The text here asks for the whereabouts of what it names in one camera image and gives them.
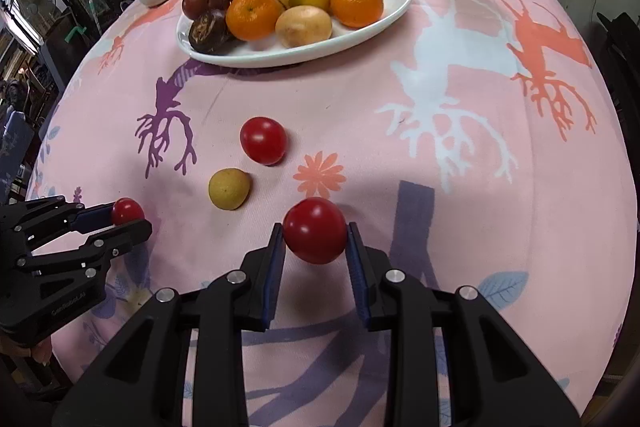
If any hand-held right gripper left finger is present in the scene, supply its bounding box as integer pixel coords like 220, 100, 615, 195
52, 223, 288, 427

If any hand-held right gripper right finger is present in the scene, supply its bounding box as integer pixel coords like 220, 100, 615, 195
346, 222, 582, 427

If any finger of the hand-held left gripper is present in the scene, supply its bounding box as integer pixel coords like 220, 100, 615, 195
19, 220, 154, 288
0, 196, 118, 240

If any red cherry tomato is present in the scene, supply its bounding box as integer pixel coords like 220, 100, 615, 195
283, 197, 348, 265
111, 198, 146, 227
240, 117, 288, 166

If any dark red plum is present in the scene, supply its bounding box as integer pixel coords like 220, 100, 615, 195
181, 0, 231, 21

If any pale yellow passion fruit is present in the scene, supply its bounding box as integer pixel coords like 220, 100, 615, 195
275, 5, 333, 49

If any large orange tangerine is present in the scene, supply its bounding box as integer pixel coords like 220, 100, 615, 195
225, 0, 285, 42

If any small orange tangerine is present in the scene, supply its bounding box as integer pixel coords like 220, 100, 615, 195
330, 0, 385, 29

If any small yellow longan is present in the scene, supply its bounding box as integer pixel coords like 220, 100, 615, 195
208, 168, 252, 210

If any blue patterned chair cover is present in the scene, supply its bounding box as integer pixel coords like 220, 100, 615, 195
0, 112, 36, 202

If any pink printed tablecloth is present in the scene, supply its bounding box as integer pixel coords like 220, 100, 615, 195
25, 0, 638, 427

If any black chair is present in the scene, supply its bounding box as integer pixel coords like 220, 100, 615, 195
597, 12, 640, 118

